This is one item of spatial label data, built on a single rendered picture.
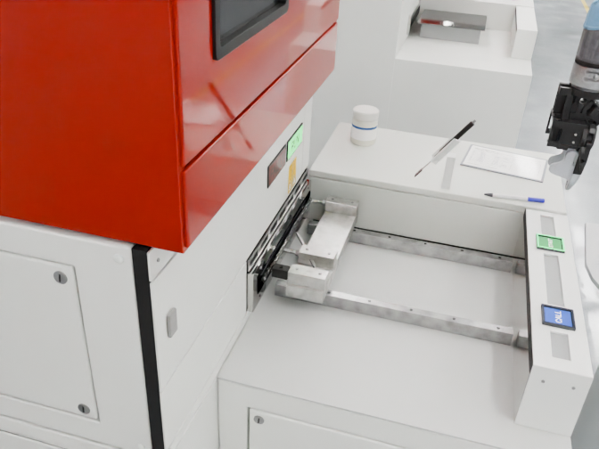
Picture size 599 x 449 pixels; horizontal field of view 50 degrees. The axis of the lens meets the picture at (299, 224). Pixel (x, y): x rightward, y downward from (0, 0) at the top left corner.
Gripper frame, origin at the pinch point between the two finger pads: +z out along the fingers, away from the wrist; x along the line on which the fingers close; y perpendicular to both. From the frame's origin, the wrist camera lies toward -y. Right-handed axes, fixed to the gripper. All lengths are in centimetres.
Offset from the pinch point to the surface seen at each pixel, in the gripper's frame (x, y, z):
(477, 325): 18.5, 13.1, 25.7
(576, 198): -228, -48, 111
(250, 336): 33, 56, 29
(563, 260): 5.5, -1.7, 14.7
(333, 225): -4, 49, 23
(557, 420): 40.0, -1.0, 25.4
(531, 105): -382, -28, 111
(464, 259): -8.0, 16.8, 27.5
